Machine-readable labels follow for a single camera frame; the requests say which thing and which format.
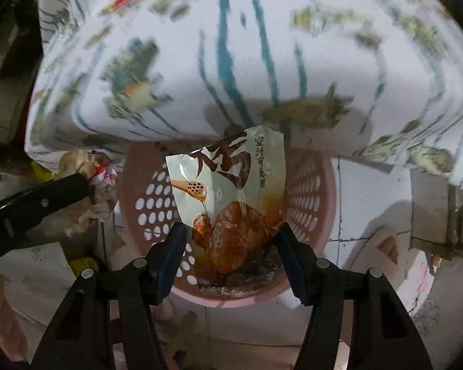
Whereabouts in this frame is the beige paper wad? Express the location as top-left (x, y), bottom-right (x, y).
top-left (58, 149), bottom-right (119, 222)

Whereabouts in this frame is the white animal print tablecloth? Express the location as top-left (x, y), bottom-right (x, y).
top-left (25, 0), bottom-right (463, 190)

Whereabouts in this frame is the chicken wing food pouch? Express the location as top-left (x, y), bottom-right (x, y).
top-left (165, 125), bottom-right (286, 286)

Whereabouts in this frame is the pink perforated plastic basket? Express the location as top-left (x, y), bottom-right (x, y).
top-left (119, 142), bottom-right (336, 308)

